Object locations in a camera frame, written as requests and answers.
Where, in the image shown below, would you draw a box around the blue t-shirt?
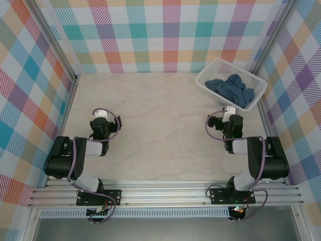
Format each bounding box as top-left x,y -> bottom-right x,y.
205,74 -> 256,109

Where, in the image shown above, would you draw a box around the white plastic perforated basket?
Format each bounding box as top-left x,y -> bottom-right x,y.
195,58 -> 268,112

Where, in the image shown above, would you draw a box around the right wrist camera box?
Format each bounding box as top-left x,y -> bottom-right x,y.
224,105 -> 238,117

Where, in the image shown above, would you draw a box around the aluminium side rail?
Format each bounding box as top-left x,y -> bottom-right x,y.
257,102 -> 288,186
44,75 -> 79,188

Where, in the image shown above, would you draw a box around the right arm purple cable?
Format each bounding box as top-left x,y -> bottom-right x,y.
205,109 -> 269,223

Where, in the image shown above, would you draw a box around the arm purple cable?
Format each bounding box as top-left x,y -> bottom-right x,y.
66,108 -> 123,224
205,109 -> 269,223

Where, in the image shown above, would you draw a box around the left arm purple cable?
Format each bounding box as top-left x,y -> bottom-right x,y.
66,108 -> 123,224

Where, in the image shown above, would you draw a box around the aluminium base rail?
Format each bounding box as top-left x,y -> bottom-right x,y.
29,177 -> 304,208

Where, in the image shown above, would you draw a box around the aluminium frame post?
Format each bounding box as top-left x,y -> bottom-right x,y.
250,0 -> 302,74
29,0 -> 81,83

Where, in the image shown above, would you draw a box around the white slotted cable duct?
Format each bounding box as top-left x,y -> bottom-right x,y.
40,209 -> 230,219

